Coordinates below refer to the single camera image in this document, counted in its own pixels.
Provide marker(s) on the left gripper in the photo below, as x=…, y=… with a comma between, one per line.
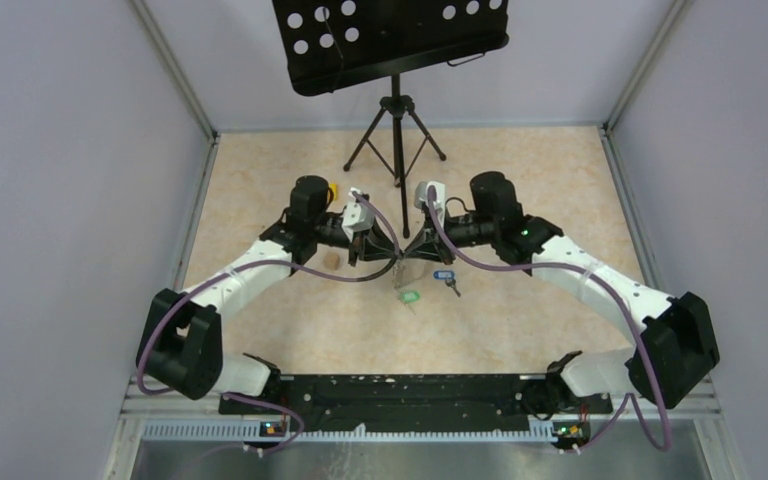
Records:
x=372, y=244

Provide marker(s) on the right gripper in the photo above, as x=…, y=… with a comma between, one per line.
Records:
x=429, y=245

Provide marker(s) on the green key tag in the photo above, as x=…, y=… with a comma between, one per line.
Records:
x=409, y=297

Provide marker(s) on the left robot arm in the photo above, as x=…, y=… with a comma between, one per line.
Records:
x=181, y=349

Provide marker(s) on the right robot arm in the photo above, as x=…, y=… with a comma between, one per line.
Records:
x=672, y=340

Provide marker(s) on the blue key tag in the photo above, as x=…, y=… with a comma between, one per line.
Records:
x=443, y=274

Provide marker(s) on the black music stand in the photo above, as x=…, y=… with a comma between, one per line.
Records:
x=333, y=45

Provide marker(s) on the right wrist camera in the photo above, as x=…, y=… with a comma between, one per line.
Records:
x=430, y=193

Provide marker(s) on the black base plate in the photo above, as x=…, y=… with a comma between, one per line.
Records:
x=430, y=403

